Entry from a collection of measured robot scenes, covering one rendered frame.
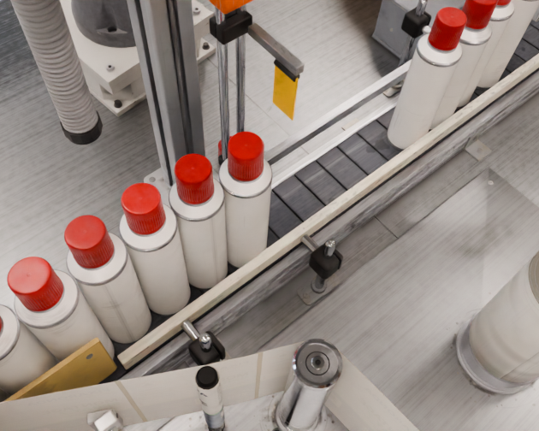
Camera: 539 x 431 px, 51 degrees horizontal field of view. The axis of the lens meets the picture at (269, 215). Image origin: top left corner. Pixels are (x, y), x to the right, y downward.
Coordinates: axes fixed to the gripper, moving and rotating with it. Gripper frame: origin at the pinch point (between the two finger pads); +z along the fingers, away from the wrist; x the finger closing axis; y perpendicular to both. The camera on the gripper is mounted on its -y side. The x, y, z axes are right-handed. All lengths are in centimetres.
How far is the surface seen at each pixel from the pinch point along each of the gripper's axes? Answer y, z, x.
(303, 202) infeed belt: 0.2, 29.1, -33.6
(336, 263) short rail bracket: 10.2, 28.0, -39.2
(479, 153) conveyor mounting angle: 8.0, 18.9, -6.5
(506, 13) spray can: 2.1, 0.5, -16.9
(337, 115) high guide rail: -3.1, 18.2, -31.2
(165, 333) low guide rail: 5, 38, -56
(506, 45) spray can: 2.1, 4.7, -8.4
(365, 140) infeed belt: -2.0, 22.4, -21.8
